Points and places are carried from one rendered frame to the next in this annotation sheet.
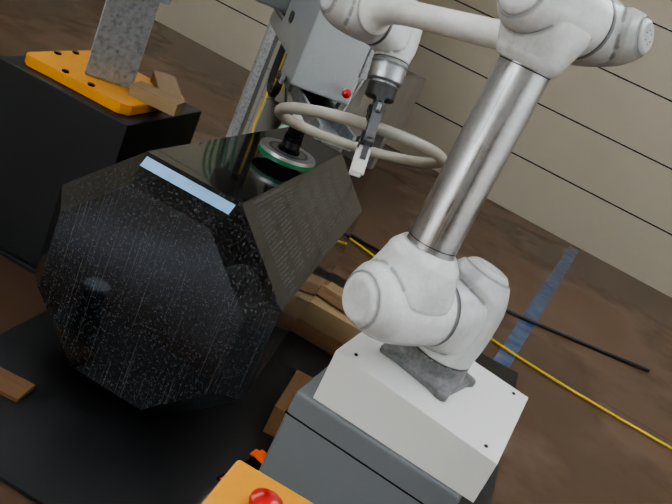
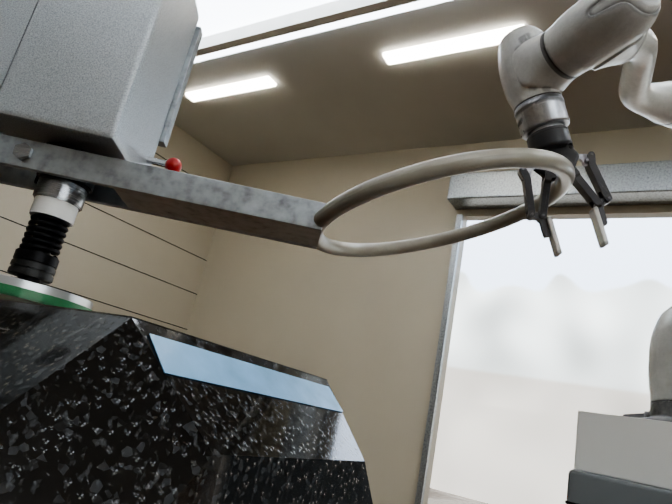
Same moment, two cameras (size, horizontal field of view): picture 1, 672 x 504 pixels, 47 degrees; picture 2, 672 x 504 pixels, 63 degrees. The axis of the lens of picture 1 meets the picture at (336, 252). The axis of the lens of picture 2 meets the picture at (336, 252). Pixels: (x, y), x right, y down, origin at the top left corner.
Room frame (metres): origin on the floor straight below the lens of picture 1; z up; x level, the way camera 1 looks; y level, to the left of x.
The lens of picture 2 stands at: (1.96, 1.02, 0.81)
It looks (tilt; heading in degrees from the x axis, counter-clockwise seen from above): 16 degrees up; 288
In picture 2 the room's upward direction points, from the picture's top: 12 degrees clockwise
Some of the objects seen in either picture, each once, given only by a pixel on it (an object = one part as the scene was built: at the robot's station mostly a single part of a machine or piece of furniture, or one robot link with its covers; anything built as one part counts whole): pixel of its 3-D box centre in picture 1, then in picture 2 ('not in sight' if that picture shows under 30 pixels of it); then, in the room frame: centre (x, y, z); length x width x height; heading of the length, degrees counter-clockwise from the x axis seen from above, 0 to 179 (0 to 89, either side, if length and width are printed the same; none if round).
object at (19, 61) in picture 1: (82, 165); not in sight; (3.05, 1.13, 0.37); 0.66 x 0.66 x 0.74; 81
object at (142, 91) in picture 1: (157, 98); not in sight; (2.96, 0.89, 0.81); 0.20 x 0.10 x 0.05; 89
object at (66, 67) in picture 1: (108, 79); not in sight; (3.05, 1.13, 0.76); 0.49 x 0.49 x 0.05; 81
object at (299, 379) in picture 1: (294, 406); not in sight; (2.50, -0.10, 0.07); 0.30 x 0.12 x 0.12; 175
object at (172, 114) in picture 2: (376, 36); (165, 81); (2.68, 0.18, 1.40); 0.08 x 0.03 x 0.28; 21
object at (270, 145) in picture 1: (287, 152); (24, 290); (2.71, 0.31, 0.90); 0.21 x 0.21 x 0.01
